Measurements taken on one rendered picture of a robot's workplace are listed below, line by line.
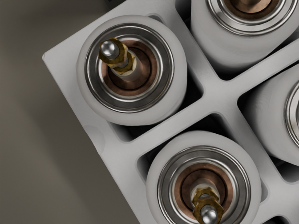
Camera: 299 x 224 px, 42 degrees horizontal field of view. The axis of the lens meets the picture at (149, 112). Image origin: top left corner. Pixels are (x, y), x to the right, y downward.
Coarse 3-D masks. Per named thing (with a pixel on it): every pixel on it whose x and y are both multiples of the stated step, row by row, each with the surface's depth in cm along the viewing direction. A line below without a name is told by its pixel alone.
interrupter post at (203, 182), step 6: (198, 180) 31; (204, 180) 30; (210, 180) 31; (192, 186) 30; (198, 186) 29; (204, 186) 29; (210, 186) 29; (192, 192) 29; (216, 192) 29; (192, 198) 29; (192, 204) 29
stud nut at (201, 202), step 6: (198, 198) 25; (204, 198) 25; (210, 198) 24; (198, 204) 24; (204, 204) 24; (210, 204) 24; (216, 204) 24; (198, 210) 24; (216, 210) 24; (222, 210) 24; (198, 216) 24; (198, 222) 24
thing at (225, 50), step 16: (192, 0) 33; (192, 16) 36; (208, 16) 32; (192, 32) 41; (208, 32) 33; (224, 32) 32; (272, 32) 32; (288, 32) 32; (208, 48) 38; (224, 48) 33; (240, 48) 32; (256, 48) 32; (272, 48) 34; (224, 64) 41; (240, 64) 40
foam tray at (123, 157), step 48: (144, 0) 40; (192, 48) 39; (288, 48) 38; (192, 96) 50; (240, 96) 49; (96, 144) 41; (144, 144) 39; (240, 144) 39; (144, 192) 39; (288, 192) 38
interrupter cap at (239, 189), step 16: (176, 160) 32; (192, 160) 32; (208, 160) 32; (224, 160) 31; (160, 176) 32; (176, 176) 32; (192, 176) 32; (208, 176) 32; (224, 176) 31; (240, 176) 31; (160, 192) 32; (176, 192) 32; (224, 192) 32; (240, 192) 31; (160, 208) 32; (176, 208) 32; (192, 208) 32; (224, 208) 31; (240, 208) 31
